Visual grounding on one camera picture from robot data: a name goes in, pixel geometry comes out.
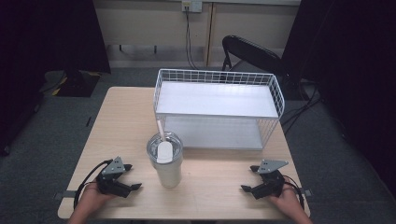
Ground black wall socket cable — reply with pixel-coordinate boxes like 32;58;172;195
184;7;200;71

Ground white wall socket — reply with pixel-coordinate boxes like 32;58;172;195
181;0;204;13

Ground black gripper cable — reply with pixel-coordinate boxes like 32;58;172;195
281;175;305;210
73;159;114;210

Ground person's right hand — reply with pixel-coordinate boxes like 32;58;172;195
268;184;304;217

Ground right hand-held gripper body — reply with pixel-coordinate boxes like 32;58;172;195
250;159;290;201

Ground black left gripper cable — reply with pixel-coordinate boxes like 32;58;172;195
73;159;114;210

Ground person's left hand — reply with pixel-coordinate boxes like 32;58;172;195
75;181;118;217

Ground black stand base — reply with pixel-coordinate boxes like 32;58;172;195
55;68;101;98

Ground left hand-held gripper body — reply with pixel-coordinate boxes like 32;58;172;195
95;156;134;199

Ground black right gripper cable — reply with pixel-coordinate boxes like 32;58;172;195
281;175;305;210

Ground white tumbler cup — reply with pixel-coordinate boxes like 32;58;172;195
146;131;184;189

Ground white wire shelf rack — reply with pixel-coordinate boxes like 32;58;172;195
152;68;286;152

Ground black folding chair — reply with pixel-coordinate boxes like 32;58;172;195
220;35;291;86

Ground black curtain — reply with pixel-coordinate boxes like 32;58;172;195
0;0;112;157
281;0;396;203

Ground black floor cables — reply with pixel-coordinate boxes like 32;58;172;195
279;81;325;135

